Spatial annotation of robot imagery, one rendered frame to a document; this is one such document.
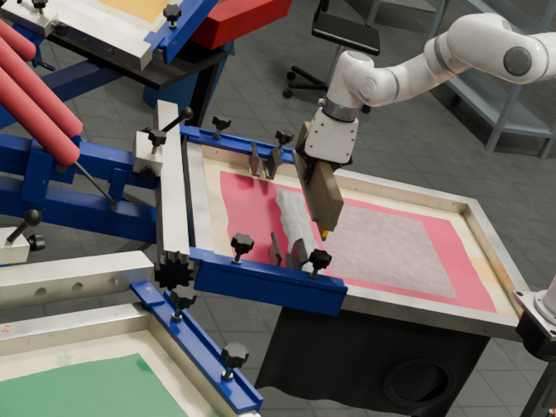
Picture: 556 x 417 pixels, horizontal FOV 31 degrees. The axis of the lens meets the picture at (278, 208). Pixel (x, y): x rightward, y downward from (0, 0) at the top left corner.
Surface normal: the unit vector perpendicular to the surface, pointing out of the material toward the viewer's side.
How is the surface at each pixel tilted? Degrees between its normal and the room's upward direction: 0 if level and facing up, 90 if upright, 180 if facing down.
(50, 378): 0
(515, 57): 88
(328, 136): 89
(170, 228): 0
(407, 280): 0
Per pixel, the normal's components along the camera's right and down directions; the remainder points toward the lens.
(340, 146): 0.12, 0.49
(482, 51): -0.63, 0.25
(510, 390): 0.29, -0.84
